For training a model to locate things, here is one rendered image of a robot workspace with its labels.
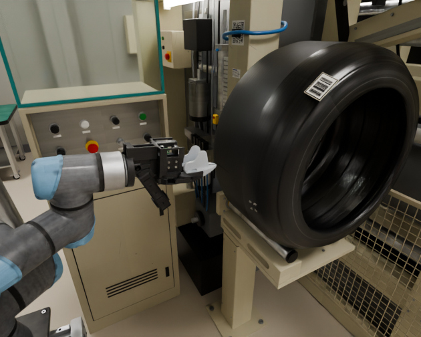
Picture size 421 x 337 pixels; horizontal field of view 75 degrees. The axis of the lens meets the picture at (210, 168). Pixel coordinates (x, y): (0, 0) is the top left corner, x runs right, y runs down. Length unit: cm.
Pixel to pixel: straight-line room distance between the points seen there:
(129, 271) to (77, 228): 107
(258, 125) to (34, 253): 50
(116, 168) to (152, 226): 98
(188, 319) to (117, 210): 82
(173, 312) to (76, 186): 144
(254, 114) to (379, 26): 61
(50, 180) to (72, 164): 4
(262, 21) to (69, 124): 82
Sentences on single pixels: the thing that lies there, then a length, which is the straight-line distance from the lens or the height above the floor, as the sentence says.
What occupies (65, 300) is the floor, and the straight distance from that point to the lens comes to 212.
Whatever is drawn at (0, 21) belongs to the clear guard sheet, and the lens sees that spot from 118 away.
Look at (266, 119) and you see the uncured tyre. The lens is 63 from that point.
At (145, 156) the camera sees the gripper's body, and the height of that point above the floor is 129.
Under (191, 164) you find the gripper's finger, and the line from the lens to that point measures 59.
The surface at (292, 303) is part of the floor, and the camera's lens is 196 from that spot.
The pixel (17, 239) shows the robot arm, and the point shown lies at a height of 121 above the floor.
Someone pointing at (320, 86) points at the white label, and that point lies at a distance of 63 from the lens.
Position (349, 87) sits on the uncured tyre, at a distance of 68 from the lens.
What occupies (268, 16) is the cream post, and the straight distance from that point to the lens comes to 102.
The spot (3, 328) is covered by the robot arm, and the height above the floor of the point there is 85.
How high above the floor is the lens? 151
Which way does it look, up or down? 27 degrees down
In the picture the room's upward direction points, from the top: straight up
